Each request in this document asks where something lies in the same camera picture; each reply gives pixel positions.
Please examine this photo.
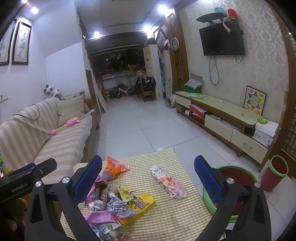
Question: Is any orange snack bag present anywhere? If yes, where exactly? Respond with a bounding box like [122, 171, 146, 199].
[102, 157, 130, 181]

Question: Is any green rimmed red basin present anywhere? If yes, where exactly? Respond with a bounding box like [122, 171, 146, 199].
[202, 165, 260, 224]

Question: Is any wooden chair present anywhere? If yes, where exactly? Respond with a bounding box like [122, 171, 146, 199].
[139, 81, 156, 102]

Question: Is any framed picture right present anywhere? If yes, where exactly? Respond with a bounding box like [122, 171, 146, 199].
[12, 21, 32, 65]

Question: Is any framed picture left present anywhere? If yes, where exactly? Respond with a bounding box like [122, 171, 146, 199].
[0, 19, 17, 65]

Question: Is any pink white snack wrapper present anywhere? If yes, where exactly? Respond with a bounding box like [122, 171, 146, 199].
[150, 165, 187, 199]

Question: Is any red flat box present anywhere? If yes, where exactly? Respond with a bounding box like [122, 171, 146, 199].
[189, 104, 208, 118]

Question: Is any white shoe box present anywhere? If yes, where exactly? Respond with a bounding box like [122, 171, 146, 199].
[253, 120, 278, 146]

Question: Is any framed picture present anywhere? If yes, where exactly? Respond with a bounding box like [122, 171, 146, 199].
[0, 19, 17, 65]
[12, 21, 32, 65]

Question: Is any chinese checkers board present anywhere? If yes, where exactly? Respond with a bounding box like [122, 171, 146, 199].
[243, 85, 267, 115]

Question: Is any green open box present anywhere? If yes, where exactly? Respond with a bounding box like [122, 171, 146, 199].
[184, 79, 204, 93]

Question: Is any long TV cabinet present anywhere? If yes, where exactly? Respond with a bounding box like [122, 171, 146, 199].
[176, 91, 268, 164]

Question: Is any yellow snack box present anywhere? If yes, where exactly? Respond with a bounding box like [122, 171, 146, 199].
[117, 192, 156, 227]

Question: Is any yellow wrapper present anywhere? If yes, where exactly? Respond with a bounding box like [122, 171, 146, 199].
[118, 185, 137, 203]

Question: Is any purple snack bag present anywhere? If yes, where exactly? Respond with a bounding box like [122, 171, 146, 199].
[84, 175, 118, 225]

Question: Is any red green trash bin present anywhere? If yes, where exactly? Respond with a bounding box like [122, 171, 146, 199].
[261, 155, 288, 192]

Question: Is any round wall clock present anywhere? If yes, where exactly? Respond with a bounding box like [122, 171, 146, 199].
[171, 37, 180, 51]

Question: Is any beige sofa cushion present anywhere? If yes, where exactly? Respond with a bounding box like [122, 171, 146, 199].
[57, 95, 85, 127]

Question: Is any pink toy wand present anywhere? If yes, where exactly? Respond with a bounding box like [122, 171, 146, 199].
[51, 117, 81, 135]

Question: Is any striped beige sofa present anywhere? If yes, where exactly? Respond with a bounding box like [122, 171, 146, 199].
[1, 98, 96, 184]

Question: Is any panda plush toy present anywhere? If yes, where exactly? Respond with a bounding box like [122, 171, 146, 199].
[43, 84, 61, 99]

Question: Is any white balance bike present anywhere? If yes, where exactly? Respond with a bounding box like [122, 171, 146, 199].
[109, 84, 135, 99]

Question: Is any green checkered tablecloth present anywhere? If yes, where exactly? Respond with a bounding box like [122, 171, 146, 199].
[111, 149, 212, 240]

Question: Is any white standing air conditioner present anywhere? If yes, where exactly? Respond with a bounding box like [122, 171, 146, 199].
[143, 44, 163, 98]

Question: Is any wall mounted black TV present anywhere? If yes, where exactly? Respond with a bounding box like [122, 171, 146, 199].
[199, 20, 245, 56]

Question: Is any grey paper wrapper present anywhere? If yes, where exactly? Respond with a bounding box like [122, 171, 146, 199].
[107, 192, 137, 219]

